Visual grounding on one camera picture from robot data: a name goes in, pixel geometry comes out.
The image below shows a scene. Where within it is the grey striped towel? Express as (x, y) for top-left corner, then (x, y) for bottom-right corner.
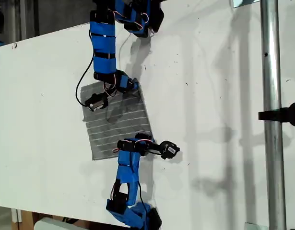
(80, 80), (155, 161)

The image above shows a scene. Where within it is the light grey background pole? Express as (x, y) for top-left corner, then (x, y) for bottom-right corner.
(19, 0), (27, 41)

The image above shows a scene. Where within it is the white rounded object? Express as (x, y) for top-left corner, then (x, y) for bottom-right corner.
(33, 217), (80, 230)

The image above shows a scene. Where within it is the thin white cable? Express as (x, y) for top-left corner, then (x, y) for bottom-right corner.
(118, 32), (132, 65)

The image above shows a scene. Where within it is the black camera cable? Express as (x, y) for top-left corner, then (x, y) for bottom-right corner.
(136, 181), (149, 214)
(75, 54), (95, 107)

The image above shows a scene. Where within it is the black post clamp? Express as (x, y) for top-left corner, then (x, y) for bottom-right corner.
(258, 102), (295, 127)

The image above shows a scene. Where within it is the steel post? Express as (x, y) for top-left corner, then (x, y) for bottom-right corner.
(260, 0), (287, 230)

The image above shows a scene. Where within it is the wooden table frame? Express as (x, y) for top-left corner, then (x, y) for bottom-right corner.
(17, 209), (112, 230)

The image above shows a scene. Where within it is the small white bracket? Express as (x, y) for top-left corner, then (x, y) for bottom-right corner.
(11, 208), (23, 224)

